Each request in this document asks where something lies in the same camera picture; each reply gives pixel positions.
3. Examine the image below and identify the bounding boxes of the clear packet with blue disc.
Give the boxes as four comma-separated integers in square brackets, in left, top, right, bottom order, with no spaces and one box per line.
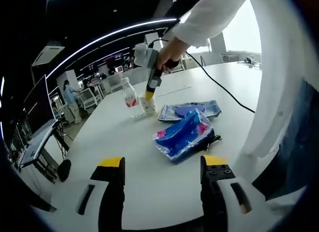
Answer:
[159,100,222,123]

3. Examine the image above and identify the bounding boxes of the right hand-held gripper cable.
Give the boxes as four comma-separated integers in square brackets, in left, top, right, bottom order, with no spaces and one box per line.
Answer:
[149,38,256,114]

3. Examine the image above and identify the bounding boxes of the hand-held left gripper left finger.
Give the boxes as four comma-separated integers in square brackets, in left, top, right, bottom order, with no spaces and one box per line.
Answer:
[74,156,126,232]

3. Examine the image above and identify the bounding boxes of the tilted white panel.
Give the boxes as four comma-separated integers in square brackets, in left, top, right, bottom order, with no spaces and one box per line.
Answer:
[19,122,58,168]

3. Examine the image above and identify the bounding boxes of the white paper cup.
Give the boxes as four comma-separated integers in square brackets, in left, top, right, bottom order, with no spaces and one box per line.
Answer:
[138,93,158,116]

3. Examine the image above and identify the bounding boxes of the ceiling air conditioner unit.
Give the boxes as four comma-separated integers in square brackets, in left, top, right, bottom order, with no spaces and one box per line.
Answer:
[31,45,65,67]

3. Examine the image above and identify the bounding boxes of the blue pink snack packet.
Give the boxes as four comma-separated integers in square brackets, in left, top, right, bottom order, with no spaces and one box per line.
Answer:
[153,108,215,164]

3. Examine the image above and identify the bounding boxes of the white power strip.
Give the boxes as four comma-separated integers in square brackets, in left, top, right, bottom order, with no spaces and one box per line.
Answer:
[158,85,192,97]

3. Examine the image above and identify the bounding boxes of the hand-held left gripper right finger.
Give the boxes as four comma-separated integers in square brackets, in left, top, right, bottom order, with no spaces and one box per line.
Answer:
[200,154,270,232]

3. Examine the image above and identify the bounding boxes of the black round stool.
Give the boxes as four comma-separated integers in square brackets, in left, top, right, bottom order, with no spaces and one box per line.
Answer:
[57,159,72,182]

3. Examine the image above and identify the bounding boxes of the person's right hand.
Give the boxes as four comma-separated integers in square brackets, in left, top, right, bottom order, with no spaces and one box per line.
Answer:
[158,36,191,73]

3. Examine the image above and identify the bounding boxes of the black cable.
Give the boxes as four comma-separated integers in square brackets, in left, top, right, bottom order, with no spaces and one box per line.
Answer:
[196,134,222,152]

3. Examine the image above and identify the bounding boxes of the person's blue jeans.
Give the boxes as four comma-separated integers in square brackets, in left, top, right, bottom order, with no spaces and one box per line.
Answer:
[251,78,319,201]

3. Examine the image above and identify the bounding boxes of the clear plastic water bottle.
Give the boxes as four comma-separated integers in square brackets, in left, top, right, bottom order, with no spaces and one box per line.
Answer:
[121,77,146,119]

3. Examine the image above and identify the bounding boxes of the white table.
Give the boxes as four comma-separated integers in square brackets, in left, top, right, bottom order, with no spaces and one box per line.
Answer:
[29,61,265,232]

